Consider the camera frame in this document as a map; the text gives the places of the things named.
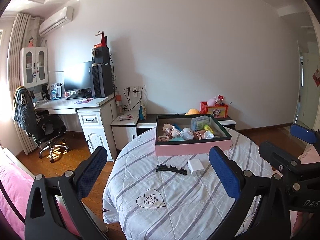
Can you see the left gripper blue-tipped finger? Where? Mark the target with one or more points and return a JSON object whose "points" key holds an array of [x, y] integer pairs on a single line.
{"points": [[311, 137]]}

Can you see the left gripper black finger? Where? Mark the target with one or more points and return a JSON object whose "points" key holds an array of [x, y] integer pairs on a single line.
{"points": [[279, 159]]}

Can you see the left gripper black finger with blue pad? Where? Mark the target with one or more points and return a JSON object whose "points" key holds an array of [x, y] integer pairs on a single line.
{"points": [[272, 217], [43, 218]]}

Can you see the yellow highlighter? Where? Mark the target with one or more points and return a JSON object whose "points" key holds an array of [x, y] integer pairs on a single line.
{"points": [[208, 128]]}

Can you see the clear plastic swab box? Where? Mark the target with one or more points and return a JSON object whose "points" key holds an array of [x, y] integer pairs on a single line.
{"points": [[198, 123]]}

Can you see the white unicorn toy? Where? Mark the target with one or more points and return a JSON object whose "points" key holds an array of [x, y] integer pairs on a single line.
{"points": [[187, 136]]}

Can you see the pig figurine toy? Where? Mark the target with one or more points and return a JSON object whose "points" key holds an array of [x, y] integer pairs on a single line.
{"points": [[175, 133]]}

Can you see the baby doll blue clothes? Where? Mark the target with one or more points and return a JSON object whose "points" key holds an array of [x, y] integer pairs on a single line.
{"points": [[167, 128]]}

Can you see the white round piggy bank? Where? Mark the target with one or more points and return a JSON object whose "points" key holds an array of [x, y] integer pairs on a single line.
{"points": [[187, 130]]}

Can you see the blue highlighter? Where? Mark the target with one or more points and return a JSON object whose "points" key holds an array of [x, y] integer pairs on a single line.
{"points": [[175, 126]]}

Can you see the person's hand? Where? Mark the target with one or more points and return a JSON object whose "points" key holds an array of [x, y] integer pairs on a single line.
{"points": [[300, 220]]}

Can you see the white door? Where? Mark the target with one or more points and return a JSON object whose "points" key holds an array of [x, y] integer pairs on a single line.
{"points": [[308, 86]]}

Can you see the pink sofa cushion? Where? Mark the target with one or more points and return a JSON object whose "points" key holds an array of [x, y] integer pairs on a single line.
{"points": [[17, 184]]}

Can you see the red toy crate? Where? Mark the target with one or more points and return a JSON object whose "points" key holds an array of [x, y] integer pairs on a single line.
{"points": [[217, 111]]}

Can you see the white charger adapter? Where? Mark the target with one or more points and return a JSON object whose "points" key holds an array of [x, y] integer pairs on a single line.
{"points": [[195, 166]]}

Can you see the white striped quilt cover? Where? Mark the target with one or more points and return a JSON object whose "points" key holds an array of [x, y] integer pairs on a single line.
{"points": [[163, 205]]}

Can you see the rose gold cup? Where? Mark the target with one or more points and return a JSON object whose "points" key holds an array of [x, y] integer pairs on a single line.
{"points": [[197, 135]]}

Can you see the pink plush in crate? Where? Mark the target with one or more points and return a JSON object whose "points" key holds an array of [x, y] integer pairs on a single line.
{"points": [[211, 102]]}

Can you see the black office chair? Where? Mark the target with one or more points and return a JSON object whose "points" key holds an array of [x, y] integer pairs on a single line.
{"points": [[42, 127]]}

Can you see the pink storage box green rim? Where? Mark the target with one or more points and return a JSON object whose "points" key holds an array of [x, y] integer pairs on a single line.
{"points": [[222, 138]]}

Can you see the yellow octopus plush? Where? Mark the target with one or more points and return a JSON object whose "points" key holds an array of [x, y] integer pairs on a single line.
{"points": [[193, 112]]}

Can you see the black hair clip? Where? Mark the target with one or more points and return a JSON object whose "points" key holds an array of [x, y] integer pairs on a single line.
{"points": [[163, 167]]}

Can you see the pink block toy house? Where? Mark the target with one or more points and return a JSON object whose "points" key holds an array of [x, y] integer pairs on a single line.
{"points": [[163, 138]]}

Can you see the white desk with drawers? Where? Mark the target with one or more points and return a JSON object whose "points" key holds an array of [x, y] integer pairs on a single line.
{"points": [[95, 117]]}

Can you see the low white black cabinet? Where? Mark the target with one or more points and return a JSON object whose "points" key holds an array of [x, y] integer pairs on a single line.
{"points": [[126, 131]]}

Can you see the computer monitor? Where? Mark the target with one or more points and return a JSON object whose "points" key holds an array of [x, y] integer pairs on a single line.
{"points": [[77, 76]]}

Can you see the black computer tower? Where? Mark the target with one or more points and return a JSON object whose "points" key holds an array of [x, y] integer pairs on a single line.
{"points": [[101, 80]]}

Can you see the white glass door cabinet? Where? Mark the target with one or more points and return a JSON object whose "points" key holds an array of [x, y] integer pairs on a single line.
{"points": [[34, 66]]}

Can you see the black speaker box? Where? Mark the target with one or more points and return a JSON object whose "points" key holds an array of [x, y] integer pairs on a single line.
{"points": [[101, 55]]}

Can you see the white air conditioner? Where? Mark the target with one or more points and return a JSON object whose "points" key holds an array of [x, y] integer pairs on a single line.
{"points": [[58, 19]]}

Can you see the wall power sockets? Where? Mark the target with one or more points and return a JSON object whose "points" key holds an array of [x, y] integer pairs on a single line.
{"points": [[136, 89]]}

